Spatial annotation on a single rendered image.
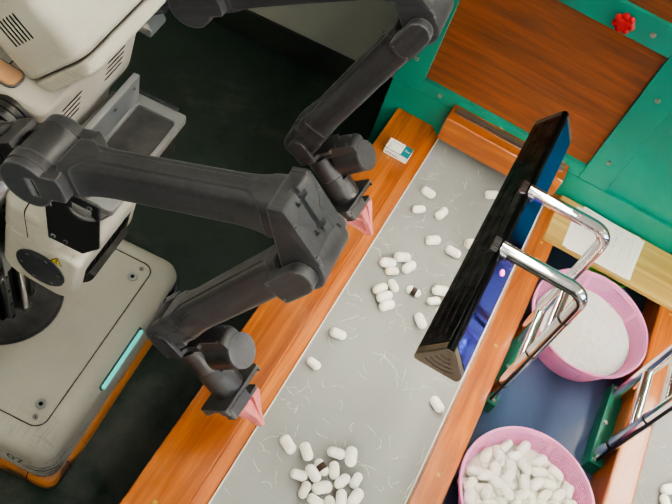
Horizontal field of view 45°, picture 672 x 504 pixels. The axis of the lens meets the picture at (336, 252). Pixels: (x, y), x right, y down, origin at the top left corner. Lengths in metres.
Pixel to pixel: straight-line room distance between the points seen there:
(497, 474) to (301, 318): 0.47
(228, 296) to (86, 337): 1.00
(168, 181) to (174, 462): 0.60
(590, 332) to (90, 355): 1.16
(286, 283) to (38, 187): 0.35
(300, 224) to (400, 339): 0.76
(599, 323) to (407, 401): 0.52
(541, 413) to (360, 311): 0.44
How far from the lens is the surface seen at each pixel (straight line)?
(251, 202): 0.92
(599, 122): 1.86
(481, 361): 1.65
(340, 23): 2.99
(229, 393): 1.33
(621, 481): 1.68
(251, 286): 1.05
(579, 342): 1.81
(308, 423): 1.51
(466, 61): 1.86
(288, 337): 1.54
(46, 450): 1.97
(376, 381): 1.58
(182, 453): 1.43
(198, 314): 1.17
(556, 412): 1.78
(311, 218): 0.93
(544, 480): 1.63
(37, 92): 1.23
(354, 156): 1.46
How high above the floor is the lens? 2.11
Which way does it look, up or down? 54 degrees down
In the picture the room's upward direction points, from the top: 23 degrees clockwise
